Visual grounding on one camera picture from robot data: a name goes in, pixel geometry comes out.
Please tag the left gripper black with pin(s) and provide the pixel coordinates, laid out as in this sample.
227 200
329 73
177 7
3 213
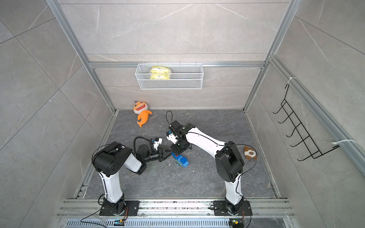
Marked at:
161 153

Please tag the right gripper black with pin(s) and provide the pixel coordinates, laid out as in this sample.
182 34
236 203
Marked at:
177 151

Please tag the dark blue 2x4 lego brick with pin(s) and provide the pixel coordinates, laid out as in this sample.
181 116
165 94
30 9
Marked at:
180 160

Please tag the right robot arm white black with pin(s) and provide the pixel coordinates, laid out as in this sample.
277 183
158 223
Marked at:
228 160

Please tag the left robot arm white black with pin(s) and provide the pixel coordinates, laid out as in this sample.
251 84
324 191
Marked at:
108 162

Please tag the orange shark plush toy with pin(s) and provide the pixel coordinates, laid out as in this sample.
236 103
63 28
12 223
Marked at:
141 109

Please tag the brown white plush toy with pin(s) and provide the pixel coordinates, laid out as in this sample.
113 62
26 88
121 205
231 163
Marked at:
250 153

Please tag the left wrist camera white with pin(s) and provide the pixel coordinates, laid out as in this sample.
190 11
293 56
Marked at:
156 143

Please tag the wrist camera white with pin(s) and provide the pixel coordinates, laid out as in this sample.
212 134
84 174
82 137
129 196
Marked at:
171 137
156 143

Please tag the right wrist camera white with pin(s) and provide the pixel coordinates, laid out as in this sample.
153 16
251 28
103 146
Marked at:
171 137

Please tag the white wire mesh basket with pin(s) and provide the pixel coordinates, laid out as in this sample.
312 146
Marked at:
184 76

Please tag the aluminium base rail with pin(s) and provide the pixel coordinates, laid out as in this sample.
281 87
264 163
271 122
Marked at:
206 208

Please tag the black wire hook rack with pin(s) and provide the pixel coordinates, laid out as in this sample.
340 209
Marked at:
298 129

